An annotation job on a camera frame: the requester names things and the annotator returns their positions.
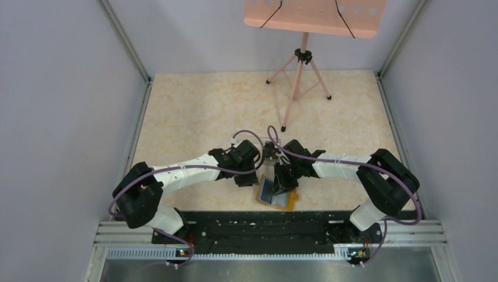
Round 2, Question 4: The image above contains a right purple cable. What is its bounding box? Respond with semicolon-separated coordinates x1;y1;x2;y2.
267;125;423;267

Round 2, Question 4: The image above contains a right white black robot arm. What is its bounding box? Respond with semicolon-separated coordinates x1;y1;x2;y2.
279;139;422;242

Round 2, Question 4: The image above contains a purple cable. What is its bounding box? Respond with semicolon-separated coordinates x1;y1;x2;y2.
267;125;423;267
107;130;266;269

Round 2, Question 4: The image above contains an orange leather card holder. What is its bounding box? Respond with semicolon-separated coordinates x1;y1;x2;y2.
255;175;299;212

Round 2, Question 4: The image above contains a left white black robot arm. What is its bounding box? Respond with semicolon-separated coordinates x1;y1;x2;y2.
112;140;261;243

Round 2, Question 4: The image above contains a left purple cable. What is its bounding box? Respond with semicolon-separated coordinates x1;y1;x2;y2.
107;130;266;269

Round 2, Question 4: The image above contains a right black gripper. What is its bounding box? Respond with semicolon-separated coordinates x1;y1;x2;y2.
272;160;303;196

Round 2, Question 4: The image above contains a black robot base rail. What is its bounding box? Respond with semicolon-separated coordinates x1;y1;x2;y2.
175;211;385;255

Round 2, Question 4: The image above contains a pink music stand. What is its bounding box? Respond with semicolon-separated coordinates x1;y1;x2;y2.
244;0;387;132

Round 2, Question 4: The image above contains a clear plastic card box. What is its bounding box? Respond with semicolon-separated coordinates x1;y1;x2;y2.
230;132;281;166

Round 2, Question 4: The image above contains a white slotted cable duct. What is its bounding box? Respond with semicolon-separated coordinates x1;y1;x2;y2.
107;247;352;261

